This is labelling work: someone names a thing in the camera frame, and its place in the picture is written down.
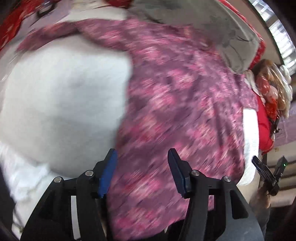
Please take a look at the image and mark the purple pink floral garment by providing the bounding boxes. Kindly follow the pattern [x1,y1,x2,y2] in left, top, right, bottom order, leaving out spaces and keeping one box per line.
[18,18,258,240]

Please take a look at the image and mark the lilac cloth covered furniture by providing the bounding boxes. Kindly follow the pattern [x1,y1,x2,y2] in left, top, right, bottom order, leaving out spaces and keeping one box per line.
[274,101,296,147]

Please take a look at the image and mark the plastic bag of items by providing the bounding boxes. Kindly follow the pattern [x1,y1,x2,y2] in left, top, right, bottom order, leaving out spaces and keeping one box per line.
[252,59,293,121]

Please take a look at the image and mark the white quilted mattress cover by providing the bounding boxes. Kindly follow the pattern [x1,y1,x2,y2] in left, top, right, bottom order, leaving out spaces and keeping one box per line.
[0,6,261,239]

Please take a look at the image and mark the window with bars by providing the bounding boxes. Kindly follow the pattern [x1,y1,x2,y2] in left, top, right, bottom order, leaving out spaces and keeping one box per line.
[249,0,295,75]

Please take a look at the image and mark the grey floral pillow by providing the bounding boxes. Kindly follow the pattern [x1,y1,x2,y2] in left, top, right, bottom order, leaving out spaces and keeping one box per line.
[128,1,265,73]

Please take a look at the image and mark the red patterned blanket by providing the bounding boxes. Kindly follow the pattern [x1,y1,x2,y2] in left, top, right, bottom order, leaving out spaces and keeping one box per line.
[1,1,273,152]

